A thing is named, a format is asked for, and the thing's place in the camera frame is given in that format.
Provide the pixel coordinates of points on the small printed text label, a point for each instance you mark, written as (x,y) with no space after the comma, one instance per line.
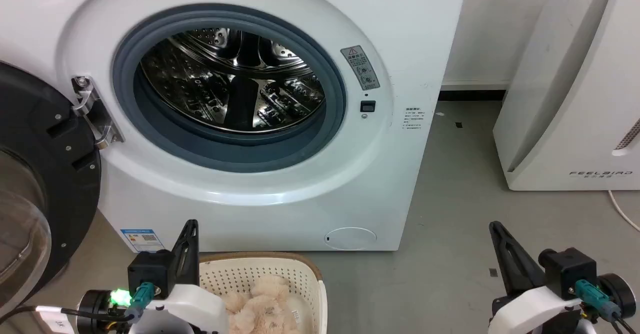
(414,118)

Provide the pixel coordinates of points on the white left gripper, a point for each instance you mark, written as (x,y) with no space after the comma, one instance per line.
(192,306)

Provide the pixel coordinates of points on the white perforated laundry basket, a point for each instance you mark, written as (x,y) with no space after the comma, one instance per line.
(295,276)

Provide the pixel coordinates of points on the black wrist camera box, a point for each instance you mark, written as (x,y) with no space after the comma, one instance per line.
(570,271)
(150,271)

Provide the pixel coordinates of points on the white air purifier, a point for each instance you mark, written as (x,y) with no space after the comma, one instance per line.
(570,99)

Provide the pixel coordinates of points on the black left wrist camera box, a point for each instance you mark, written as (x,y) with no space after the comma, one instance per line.
(150,271)

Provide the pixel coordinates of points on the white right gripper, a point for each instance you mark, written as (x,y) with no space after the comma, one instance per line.
(535,311)

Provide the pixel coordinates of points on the black round washer door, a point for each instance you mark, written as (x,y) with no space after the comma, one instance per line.
(55,174)

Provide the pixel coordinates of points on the blue energy label sticker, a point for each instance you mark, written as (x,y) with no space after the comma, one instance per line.
(141,239)

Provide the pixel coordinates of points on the white front-load washing machine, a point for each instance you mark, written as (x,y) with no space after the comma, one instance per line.
(280,214)

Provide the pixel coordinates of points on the grey warning sticker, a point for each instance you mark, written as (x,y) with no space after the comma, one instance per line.
(361,67)

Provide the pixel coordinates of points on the round drain filter cover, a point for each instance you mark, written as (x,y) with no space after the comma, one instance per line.
(350,237)

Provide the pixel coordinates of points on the black wall baseboard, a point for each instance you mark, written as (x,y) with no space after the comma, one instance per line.
(472,95)

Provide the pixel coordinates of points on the grey rubber door gasket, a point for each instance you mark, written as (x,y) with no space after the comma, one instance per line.
(150,124)

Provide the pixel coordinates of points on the black door latch slot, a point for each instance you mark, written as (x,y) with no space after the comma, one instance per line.
(367,106)

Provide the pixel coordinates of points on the beige fluffy plush toy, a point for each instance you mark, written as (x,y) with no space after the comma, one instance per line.
(260,306)

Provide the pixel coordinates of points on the silver metal door hinge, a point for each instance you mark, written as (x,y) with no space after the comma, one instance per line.
(92,111)

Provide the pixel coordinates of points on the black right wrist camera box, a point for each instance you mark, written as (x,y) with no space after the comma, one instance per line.
(570,271)

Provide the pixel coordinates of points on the stainless steel washer drum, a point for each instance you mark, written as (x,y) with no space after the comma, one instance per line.
(235,84)

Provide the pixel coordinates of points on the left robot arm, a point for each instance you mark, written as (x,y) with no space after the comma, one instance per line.
(95,310)

